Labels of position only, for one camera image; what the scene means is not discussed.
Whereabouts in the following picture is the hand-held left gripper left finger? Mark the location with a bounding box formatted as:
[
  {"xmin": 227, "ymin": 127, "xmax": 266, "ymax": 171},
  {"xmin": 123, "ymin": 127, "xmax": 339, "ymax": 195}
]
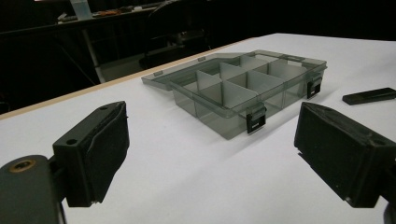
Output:
[{"xmin": 51, "ymin": 100, "xmax": 131, "ymax": 208}]

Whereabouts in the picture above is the pale blue translucent container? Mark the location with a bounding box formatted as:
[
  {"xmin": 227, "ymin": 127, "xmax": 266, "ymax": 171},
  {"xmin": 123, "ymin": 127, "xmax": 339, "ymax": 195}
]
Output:
[{"xmin": 69, "ymin": 0, "xmax": 93, "ymax": 21}]

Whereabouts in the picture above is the flat black rectangular bar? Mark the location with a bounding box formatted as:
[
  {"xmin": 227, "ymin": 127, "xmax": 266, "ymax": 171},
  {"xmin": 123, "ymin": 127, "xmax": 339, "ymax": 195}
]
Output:
[{"xmin": 342, "ymin": 87, "xmax": 396, "ymax": 106}]

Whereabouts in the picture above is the grey transparent compartment box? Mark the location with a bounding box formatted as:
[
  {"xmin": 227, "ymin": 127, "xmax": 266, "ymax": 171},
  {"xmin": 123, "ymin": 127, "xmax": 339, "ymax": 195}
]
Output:
[{"xmin": 140, "ymin": 49, "xmax": 328, "ymax": 141}]

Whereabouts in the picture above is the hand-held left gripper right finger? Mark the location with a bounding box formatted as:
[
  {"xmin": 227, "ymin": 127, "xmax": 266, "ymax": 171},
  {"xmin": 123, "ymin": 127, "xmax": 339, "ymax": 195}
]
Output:
[{"xmin": 293, "ymin": 101, "xmax": 396, "ymax": 209}]

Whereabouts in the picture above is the dark background desk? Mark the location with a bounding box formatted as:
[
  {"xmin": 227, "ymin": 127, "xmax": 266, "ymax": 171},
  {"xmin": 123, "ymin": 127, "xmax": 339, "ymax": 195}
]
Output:
[{"xmin": 0, "ymin": 6, "xmax": 157, "ymax": 85}]

